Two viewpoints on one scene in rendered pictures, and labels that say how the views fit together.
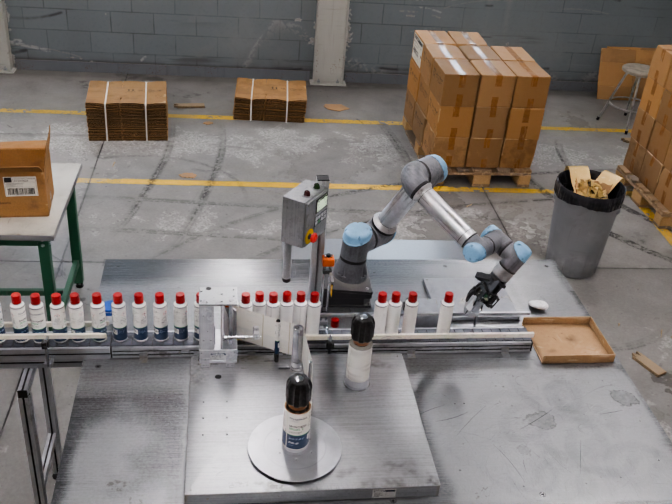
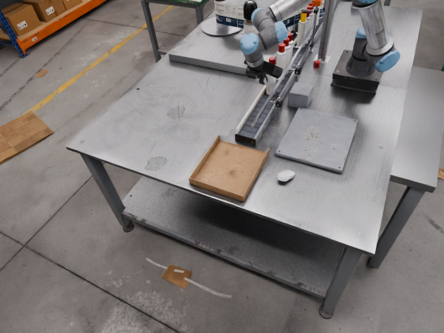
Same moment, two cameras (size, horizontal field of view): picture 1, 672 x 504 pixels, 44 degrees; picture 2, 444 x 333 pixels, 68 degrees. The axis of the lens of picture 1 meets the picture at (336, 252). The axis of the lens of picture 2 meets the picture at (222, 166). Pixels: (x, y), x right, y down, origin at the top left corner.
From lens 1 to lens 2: 3.90 m
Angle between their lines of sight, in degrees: 89
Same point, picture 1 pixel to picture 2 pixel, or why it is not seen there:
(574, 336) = (233, 178)
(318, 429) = (226, 31)
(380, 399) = (232, 53)
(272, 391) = not seen: hidden behind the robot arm
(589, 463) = (134, 114)
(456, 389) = (226, 90)
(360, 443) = (210, 41)
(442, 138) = not seen: outside the picture
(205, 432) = not seen: hidden behind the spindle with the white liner
